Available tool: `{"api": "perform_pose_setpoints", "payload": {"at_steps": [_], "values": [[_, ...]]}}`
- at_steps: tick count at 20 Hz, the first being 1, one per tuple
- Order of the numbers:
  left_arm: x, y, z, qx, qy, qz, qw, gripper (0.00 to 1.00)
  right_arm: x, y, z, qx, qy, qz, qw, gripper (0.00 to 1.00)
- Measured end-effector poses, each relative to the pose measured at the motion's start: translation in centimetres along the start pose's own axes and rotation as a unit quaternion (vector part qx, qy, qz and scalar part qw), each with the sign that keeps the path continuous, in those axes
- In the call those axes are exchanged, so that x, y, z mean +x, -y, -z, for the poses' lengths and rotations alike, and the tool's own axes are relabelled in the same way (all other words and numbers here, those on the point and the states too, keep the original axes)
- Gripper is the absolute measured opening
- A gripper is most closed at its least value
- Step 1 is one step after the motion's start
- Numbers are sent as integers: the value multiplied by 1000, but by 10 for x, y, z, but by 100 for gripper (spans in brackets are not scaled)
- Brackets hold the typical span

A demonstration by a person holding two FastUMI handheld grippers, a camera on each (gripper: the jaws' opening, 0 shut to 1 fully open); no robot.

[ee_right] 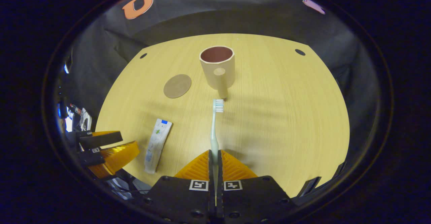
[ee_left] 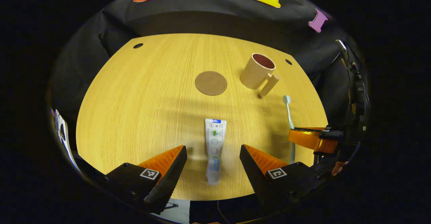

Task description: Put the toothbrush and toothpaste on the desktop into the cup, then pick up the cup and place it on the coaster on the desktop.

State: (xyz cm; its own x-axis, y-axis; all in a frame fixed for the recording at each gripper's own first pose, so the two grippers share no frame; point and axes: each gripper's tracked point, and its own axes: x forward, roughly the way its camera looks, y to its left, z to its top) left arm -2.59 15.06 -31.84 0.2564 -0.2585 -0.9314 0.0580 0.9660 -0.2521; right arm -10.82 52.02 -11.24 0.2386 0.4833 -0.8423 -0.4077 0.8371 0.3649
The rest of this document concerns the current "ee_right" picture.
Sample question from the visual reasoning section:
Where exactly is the computer monitor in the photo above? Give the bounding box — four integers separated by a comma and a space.
57, 102, 68, 132

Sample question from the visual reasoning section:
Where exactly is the wooden desktop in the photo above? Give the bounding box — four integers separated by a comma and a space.
95, 33, 351, 199

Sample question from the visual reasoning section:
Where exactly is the beige cup with handle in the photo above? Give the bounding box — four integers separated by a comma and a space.
199, 46, 235, 100

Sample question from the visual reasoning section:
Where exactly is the black backdrop cloth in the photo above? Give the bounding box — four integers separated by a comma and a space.
57, 0, 381, 165

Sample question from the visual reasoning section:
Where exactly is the round brown coaster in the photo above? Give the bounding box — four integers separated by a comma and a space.
163, 74, 192, 99

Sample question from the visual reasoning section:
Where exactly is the white toothpaste tube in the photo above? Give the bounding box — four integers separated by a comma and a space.
144, 118, 172, 174

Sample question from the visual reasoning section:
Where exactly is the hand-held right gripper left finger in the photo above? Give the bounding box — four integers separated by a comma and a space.
141, 149, 217, 224

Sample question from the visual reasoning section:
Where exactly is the white desktop device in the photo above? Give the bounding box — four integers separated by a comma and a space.
69, 105, 92, 132

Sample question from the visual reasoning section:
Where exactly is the pale green toothbrush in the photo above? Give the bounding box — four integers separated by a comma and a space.
209, 98, 225, 184

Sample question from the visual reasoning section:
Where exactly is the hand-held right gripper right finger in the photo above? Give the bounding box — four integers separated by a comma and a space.
217, 149, 293, 224

